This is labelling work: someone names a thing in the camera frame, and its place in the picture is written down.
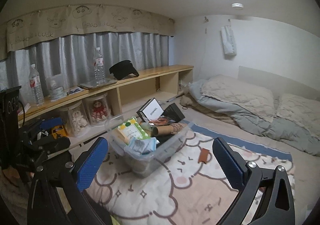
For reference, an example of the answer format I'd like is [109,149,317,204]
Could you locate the cartoon bear print blanket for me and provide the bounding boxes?
[69,120,296,225]

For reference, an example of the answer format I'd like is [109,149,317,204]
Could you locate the green wet wipes pack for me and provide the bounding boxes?
[117,117,151,145]

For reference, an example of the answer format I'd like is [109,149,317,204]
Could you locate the clear plastic storage bin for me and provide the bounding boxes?
[105,111,194,177]

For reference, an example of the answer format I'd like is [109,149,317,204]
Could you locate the jar with white doll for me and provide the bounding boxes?
[59,101,89,137]

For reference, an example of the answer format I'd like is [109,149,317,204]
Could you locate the beige quilted pillow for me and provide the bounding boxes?
[277,94,320,139]
[201,75,276,123]

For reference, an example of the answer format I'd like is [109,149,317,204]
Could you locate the beige quilted pillow left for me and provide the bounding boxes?
[201,75,276,123]

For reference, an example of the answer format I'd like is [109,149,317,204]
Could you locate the bag of orange cords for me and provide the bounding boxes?
[149,116,175,126]

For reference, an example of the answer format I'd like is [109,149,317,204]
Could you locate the white hanging wall pouch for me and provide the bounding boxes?
[221,25,237,56]

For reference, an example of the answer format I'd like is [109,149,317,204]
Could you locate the grey blue duvet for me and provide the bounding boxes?
[180,80,319,157]

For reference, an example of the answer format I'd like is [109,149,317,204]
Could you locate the beige cartoon curtain valance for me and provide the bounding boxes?
[1,4,175,60]

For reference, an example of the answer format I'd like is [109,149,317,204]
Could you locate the white Chanel box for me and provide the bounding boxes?
[137,98,164,122]

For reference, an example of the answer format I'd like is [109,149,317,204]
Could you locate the cardboard tube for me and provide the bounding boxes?
[151,123,187,137]

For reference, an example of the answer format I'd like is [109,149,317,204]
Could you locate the clear plastic jar on shelf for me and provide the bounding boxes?
[46,74,66,100]

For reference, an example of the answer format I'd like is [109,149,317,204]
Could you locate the water bottle far left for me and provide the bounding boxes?
[29,64,44,106]

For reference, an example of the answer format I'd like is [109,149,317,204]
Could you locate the grey tablet on shelf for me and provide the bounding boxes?
[78,78,117,90]

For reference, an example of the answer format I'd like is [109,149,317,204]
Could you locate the blue tissue pack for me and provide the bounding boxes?
[125,137,159,156]

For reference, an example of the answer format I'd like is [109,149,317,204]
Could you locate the brown leather card sleeve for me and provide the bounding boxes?
[197,148,210,164]

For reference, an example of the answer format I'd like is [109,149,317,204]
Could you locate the black visor cap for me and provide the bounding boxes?
[109,60,139,80]

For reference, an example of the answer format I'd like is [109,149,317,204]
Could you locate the white ceiling smoke detector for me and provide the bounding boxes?
[232,3,244,10]

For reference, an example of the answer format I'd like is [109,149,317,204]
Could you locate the water bottle near cap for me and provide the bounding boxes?
[94,47,105,85]

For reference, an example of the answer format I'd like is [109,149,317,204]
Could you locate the grey curtain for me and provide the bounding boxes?
[1,33,169,104]

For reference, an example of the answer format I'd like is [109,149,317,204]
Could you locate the wooden long shelf unit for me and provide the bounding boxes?
[18,65,194,126]

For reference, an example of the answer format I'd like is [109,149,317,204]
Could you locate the beige quilted pillow right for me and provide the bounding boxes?
[277,94,320,139]

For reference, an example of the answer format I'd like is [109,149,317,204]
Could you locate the jar with red doll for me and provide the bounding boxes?
[84,93,111,126]

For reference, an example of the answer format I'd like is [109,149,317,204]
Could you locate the black small box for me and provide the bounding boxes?
[163,103,185,123]

